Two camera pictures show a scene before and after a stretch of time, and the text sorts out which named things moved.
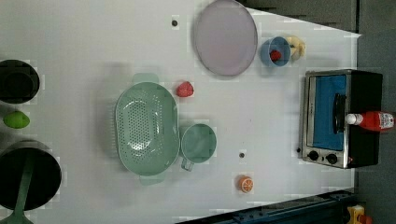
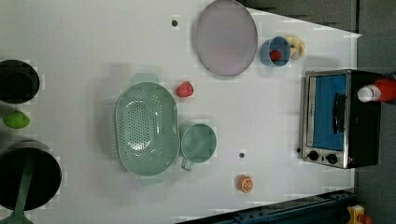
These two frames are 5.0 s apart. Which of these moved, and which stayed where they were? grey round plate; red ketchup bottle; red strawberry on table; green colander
Moved: red ketchup bottle
Stayed: red strawberry on table; grey round plate; green colander
